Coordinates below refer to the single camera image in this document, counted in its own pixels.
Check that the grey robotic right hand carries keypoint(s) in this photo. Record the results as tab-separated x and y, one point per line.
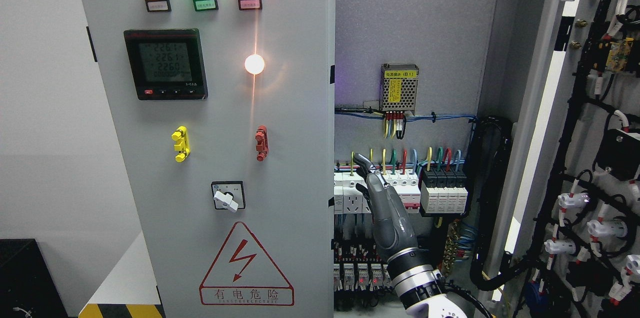
392	230

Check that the grey cabinet door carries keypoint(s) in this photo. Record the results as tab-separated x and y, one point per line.
559	210
287	195

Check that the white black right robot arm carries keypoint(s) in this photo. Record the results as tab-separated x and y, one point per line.
422	289

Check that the lower relay and breaker row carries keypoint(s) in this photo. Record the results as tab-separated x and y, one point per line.
360	277

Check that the white socket breaker row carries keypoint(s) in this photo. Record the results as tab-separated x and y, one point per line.
348	200

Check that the black white surge protector block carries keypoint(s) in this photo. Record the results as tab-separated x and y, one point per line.
443	193

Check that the metal mesh power supply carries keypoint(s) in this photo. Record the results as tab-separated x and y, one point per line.
399	84

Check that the red electric danger warning sticker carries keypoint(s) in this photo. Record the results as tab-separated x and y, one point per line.
243	273

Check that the white glowing indicator light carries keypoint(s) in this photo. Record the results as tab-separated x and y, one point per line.
254	64

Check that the black digital power meter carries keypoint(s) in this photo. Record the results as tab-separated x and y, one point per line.
167	64

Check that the red terminal post block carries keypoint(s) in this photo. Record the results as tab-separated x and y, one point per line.
262	145

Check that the yellow terminal post block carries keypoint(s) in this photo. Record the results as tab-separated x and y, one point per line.
181	144

